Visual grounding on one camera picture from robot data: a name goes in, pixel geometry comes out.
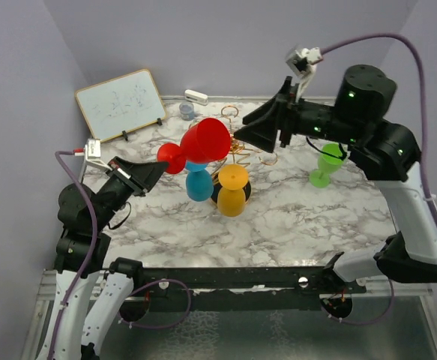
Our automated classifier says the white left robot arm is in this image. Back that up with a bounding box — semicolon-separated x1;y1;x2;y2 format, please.
37;151;168;359

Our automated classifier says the blue wine glass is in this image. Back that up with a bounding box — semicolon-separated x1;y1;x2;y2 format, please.
185;161;214;202

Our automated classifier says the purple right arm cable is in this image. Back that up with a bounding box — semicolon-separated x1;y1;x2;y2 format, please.
321;33;437;327

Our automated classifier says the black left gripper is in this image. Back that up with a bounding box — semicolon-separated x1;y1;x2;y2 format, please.
93;154;170;230

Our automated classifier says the red wine glass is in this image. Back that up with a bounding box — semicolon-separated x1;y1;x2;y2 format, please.
157;118;231;174

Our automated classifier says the white stapler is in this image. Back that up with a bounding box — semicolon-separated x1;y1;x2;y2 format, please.
184;89;208;106

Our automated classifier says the green wine glass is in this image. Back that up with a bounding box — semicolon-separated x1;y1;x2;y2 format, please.
309;143;347;188

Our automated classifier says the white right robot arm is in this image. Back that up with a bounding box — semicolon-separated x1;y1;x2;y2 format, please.
235;64;437;293

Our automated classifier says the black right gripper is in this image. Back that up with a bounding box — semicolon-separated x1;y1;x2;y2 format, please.
234;76;364;152

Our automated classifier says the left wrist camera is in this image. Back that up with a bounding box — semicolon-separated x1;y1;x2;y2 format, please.
73;139;112;171

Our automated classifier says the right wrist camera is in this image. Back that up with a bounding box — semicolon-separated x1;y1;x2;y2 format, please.
286;47;323;101

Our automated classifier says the gold wire glass rack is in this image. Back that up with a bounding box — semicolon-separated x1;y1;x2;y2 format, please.
209;104;278;207

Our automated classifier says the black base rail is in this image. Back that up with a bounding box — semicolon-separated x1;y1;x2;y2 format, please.
109;258;366;320

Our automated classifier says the gold-framed whiteboard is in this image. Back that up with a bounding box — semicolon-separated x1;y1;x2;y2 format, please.
75;69;167;142

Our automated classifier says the yellow wine glass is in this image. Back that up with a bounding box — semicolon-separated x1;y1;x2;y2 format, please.
217;164;249;218

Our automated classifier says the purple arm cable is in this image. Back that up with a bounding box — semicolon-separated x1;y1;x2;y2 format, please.
321;33;437;327
45;149;195;360

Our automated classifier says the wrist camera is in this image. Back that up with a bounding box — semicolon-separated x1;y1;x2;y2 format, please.
73;139;112;171
286;47;323;101

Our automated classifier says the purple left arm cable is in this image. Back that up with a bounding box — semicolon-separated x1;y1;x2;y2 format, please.
45;149;195;360

